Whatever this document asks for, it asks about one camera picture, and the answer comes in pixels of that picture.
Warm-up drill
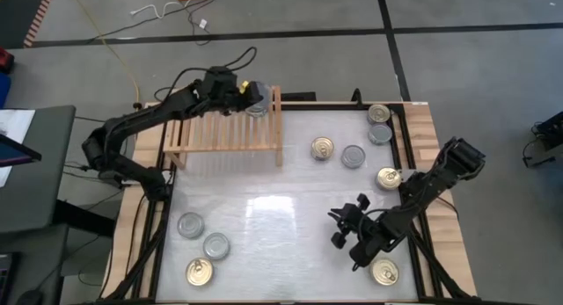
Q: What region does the white floor cable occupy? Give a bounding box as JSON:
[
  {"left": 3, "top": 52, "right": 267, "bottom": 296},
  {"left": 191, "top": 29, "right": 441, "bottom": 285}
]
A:
[{"left": 129, "top": 1, "right": 184, "bottom": 19}]

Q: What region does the black floor cable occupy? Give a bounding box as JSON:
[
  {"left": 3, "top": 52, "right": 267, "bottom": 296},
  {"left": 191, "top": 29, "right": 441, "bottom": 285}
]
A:
[{"left": 87, "top": 0, "right": 221, "bottom": 47}]

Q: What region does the black monitor blue screen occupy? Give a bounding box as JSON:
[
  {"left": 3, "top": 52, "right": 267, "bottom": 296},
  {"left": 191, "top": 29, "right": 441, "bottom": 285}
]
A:
[{"left": 0, "top": 133, "right": 43, "bottom": 168}]

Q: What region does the dark laptop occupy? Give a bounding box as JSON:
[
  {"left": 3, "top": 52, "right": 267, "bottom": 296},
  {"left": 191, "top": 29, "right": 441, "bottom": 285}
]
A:
[{"left": 0, "top": 251, "right": 21, "bottom": 305}]

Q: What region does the grey desk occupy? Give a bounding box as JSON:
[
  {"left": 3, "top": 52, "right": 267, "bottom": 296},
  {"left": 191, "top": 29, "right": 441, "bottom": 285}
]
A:
[{"left": 0, "top": 105, "right": 77, "bottom": 234}]

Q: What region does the black device with cables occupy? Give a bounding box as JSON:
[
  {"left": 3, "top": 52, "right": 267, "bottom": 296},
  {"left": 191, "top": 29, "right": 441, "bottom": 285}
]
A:
[{"left": 522, "top": 110, "right": 563, "bottom": 169}]

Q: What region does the red object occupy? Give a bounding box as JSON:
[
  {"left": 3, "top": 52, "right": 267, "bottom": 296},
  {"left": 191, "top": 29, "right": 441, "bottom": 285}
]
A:
[{"left": 0, "top": 48, "right": 15, "bottom": 74}]

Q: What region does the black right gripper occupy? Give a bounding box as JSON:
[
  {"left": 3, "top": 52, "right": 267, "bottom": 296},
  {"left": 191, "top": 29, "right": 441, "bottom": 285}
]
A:
[{"left": 327, "top": 192, "right": 384, "bottom": 251}]

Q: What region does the black flat block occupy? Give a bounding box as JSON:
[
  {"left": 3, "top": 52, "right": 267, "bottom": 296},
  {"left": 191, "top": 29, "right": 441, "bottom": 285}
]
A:
[{"left": 279, "top": 91, "right": 317, "bottom": 103}]

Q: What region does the black floor tape line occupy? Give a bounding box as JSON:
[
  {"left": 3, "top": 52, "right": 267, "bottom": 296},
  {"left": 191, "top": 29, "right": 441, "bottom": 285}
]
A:
[
  {"left": 30, "top": 22, "right": 563, "bottom": 49},
  {"left": 373, "top": 0, "right": 413, "bottom": 102}
]

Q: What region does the white paper sheet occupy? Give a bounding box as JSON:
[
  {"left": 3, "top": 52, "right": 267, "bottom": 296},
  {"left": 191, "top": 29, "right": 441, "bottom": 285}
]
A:
[{"left": 0, "top": 109, "right": 36, "bottom": 187}]

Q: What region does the yellow hanging cable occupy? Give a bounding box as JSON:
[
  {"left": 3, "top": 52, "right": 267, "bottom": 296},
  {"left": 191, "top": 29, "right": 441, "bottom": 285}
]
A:
[{"left": 69, "top": 0, "right": 143, "bottom": 121}]

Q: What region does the silver-lid green-label tuna can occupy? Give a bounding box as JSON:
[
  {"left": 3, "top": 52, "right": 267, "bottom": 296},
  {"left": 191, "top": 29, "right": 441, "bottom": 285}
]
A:
[
  {"left": 244, "top": 80, "right": 274, "bottom": 118},
  {"left": 244, "top": 103, "right": 272, "bottom": 119},
  {"left": 340, "top": 144, "right": 367, "bottom": 170},
  {"left": 368, "top": 123, "right": 394, "bottom": 146},
  {"left": 177, "top": 213, "right": 206, "bottom": 240},
  {"left": 202, "top": 232, "right": 231, "bottom": 261}
]

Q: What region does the dark mat orange striped edge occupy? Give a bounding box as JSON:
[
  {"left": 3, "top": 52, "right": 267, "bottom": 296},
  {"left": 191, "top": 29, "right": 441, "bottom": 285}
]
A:
[{"left": 0, "top": 0, "right": 57, "bottom": 49}]

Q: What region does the blue object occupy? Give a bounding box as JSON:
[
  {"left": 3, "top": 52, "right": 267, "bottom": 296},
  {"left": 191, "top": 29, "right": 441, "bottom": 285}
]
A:
[{"left": 0, "top": 72, "right": 12, "bottom": 109}]

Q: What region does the wooden slatted shelf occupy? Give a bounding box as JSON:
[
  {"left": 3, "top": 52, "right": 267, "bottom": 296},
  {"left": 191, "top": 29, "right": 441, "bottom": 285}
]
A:
[{"left": 162, "top": 84, "right": 284, "bottom": 170}]

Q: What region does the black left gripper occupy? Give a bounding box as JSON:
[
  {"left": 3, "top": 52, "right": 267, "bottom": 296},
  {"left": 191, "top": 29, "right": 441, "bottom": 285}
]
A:
[{"left": 203, "top": 66, "right": 266, "bottom": 116}]

